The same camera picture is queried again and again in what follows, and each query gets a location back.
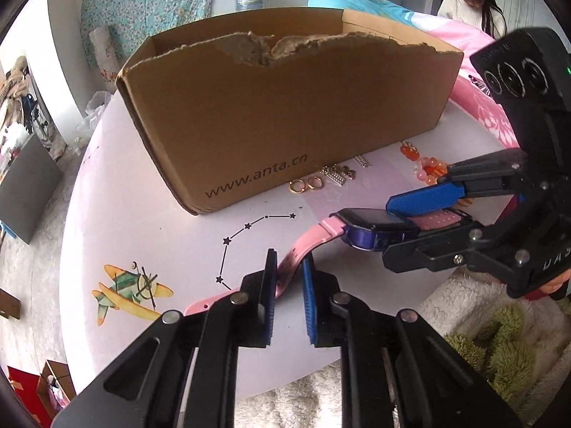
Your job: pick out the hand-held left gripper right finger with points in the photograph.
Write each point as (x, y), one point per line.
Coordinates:
(308, 298)

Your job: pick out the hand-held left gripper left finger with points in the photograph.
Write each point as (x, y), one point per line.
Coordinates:
(270, 294)

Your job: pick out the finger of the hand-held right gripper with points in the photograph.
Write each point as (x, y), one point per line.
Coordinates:
(424, 198)
(428, 254)

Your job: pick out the pink and purple smartwatch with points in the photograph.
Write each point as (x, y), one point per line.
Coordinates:
(379, 224)

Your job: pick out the small gold charm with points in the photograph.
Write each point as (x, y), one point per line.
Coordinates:
(353, 174)
(324, 170)

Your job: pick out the brown cardboard box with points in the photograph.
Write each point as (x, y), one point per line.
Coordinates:
(276, 116)

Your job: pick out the white fluffy blanket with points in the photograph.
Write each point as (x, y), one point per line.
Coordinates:
(473, 303)

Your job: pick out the green fluffy cloth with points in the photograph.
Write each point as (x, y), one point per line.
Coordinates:
(504, 343)

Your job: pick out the blue patterned quilt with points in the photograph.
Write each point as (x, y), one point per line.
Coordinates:
(357, 2)

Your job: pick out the brown paper bag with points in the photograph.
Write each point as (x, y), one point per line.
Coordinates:
(55, 383)

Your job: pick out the clear plastic bag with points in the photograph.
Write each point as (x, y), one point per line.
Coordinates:
(93, 113)

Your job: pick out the small brown box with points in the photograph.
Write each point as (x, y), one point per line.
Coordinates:
(9, 304)

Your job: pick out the grey cabinet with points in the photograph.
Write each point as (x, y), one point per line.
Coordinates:
(26, 187)

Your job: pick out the red shopping bag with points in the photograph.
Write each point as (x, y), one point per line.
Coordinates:
(22, 392)

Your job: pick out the pile of clothes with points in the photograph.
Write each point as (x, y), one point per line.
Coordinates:
(15, 84)

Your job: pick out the floral cloth wall hanging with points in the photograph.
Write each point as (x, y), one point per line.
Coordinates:
(151, 9)

